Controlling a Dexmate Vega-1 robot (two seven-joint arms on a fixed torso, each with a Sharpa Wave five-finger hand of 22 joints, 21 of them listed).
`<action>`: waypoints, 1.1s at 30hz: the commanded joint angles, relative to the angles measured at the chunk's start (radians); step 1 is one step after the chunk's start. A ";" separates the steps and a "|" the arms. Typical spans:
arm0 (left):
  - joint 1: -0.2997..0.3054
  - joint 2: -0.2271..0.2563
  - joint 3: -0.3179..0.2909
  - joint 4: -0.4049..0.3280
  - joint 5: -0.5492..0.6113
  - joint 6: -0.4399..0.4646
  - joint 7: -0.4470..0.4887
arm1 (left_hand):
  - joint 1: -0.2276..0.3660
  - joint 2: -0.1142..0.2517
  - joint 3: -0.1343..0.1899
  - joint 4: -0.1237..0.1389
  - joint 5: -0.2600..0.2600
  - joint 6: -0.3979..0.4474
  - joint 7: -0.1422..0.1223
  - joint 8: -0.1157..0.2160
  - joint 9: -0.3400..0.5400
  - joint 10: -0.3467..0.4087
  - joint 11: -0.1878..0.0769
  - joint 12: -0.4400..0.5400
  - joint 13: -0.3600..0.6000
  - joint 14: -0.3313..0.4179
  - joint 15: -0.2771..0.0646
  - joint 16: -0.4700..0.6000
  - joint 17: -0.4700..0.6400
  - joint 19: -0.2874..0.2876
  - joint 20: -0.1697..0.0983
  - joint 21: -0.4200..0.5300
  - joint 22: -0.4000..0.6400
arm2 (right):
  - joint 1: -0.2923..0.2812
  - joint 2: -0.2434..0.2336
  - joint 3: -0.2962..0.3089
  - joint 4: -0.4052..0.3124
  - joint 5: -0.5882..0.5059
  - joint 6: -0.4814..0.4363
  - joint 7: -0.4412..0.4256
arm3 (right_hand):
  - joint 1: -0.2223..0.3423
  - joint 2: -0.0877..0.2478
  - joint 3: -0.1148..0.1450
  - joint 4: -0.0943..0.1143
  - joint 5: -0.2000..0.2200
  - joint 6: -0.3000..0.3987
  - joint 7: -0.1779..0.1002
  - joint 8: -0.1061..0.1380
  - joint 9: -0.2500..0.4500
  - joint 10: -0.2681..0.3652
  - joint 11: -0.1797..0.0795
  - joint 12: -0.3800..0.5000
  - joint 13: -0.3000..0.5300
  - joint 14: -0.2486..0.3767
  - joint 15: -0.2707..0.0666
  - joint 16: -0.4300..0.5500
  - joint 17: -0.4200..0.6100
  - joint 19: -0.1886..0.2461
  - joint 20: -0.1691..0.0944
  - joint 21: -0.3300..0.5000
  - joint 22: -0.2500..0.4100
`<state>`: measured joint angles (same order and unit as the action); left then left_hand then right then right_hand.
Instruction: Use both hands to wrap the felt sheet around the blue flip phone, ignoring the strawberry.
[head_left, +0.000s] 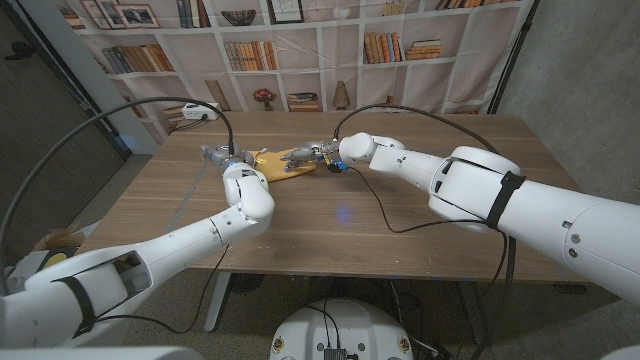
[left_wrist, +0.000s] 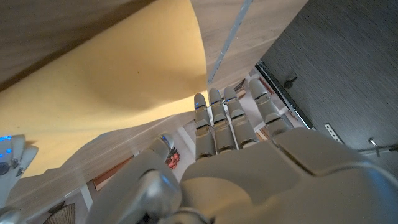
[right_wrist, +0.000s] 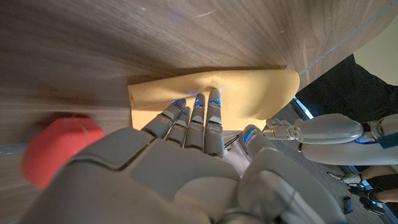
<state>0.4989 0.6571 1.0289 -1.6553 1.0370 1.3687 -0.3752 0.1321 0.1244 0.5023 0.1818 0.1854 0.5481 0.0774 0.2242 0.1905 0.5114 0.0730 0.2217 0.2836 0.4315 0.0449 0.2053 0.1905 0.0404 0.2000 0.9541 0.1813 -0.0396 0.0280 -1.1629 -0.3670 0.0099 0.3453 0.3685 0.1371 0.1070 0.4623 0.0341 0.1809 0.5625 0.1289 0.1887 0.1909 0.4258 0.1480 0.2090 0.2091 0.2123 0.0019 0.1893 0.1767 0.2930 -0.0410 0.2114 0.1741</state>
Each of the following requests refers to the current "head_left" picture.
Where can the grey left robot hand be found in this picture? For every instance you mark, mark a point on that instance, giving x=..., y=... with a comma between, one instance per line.
x=222, y=156

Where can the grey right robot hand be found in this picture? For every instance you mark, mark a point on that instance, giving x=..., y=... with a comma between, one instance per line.
x=315, y=151

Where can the yellow felt sheet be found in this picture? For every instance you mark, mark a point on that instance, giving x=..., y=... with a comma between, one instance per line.
x=277, y=169

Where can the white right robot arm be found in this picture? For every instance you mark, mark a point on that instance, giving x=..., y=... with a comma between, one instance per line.
x=500, y=200

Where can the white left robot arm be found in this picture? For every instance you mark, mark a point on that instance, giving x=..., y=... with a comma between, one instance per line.
x=190, y=245

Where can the white power strip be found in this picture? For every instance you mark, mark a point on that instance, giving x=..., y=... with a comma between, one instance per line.
x=197, y=112

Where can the printed bookshelf backdrop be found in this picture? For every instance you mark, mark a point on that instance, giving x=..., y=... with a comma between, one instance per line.
x=435, y=85

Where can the grey table leg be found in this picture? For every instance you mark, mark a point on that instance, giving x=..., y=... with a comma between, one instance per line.
x=218, y=302
x=474, y=315

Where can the white robot torso base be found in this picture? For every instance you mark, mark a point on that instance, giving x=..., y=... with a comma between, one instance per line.
x=345, y=325

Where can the brown cardboard box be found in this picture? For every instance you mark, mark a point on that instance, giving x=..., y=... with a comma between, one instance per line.
x=60, y=240

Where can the white panel with yellow patches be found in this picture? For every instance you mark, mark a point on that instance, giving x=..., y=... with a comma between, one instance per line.
x=55, y=257

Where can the black box on torso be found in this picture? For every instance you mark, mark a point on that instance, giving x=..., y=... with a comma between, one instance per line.
x=336, y=354

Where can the black backdrop stand pole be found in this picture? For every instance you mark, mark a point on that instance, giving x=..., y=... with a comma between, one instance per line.
x=510, y=62

